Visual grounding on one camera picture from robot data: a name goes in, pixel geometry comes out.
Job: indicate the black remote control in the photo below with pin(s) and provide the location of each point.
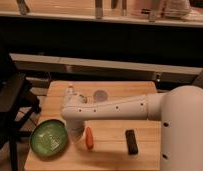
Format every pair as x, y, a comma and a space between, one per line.
131, 142

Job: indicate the white paper cup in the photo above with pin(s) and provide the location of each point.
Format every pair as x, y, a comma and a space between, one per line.
100, 96

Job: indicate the black chair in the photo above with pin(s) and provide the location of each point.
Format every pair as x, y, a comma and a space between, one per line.
17, 103

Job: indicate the green ceramic bowl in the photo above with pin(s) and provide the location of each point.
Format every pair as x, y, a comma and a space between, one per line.
49, 138

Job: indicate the grey bench rail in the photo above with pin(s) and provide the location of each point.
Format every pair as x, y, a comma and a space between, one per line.
124, 70

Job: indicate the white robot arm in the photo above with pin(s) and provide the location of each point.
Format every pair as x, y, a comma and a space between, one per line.
180, 112

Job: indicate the beige gripper block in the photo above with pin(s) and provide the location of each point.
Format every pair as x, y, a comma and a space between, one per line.
75, 135

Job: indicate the white bottle lying down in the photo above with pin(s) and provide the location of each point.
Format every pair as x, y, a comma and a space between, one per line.
69, 92

